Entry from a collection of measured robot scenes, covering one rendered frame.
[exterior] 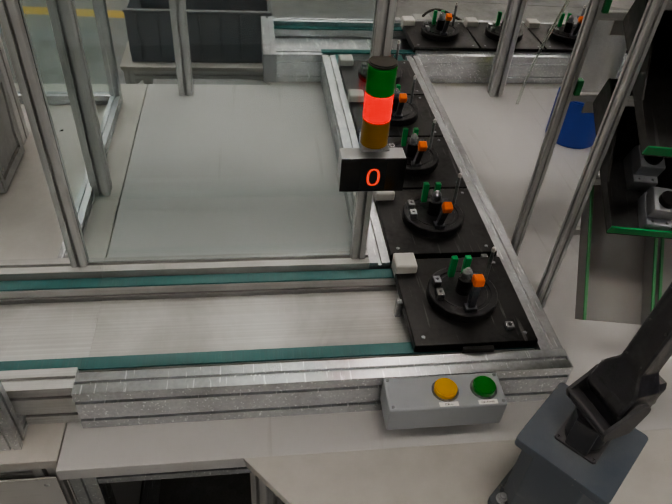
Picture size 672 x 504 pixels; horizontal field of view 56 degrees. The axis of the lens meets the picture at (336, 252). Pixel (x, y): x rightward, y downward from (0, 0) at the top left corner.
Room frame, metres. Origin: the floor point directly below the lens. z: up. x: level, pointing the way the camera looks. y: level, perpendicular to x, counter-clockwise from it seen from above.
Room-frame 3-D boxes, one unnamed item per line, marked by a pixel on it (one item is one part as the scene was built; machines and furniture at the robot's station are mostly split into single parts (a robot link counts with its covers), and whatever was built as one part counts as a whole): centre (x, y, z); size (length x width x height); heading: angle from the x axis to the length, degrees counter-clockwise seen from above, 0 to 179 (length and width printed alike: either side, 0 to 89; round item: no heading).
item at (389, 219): (1.16, -0.22, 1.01); 0.24 x 0.24 x 0.13; 10
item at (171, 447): (1.34, -0.18, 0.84); 1.50 x 1.41 x 0.03; 100
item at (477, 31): (2.31, -0.55, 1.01); 0.24 x 0.24 x 0.13; 10
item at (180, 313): (0.88, 0.04, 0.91); 0.84 x 0.28 x 0.10; 100
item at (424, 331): (0.91, -0.26, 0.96); 0.24 x 0.24 x 0.02; 10
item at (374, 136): (0.99, -0.05, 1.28); 0.05 x 0.05 x 0.05
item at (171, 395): (0.71, -0.01, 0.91); 0.89 x 0.06 x 0.11; 100
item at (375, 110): (0.99, -0.05, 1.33); 0.05 x 0.05 x 0.05
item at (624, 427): (0.54, -0.39, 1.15); 0.09 x 0.07 x 0.06; 24
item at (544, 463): (0.54, -0.39, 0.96); 0.15 x 0.15 x 0.20; 51
